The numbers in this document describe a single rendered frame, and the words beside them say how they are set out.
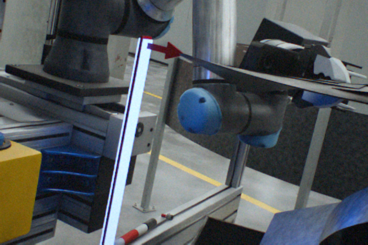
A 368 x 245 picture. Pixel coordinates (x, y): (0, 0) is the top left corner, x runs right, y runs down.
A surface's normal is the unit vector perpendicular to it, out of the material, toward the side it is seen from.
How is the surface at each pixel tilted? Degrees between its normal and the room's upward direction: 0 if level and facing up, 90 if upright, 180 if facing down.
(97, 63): 72
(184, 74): 90
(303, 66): 84
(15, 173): 90
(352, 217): 62
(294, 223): 55
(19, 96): 90
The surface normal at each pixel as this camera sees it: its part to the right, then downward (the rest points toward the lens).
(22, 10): 0.87, 0.26
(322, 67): -0.94, -0.26
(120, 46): 0.72, 0.27
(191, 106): -0.76, -0.04
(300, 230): -0.69, -0.69
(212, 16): -0.11, -0.04
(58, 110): -0.50, 0.06
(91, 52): 0.59, -0.04
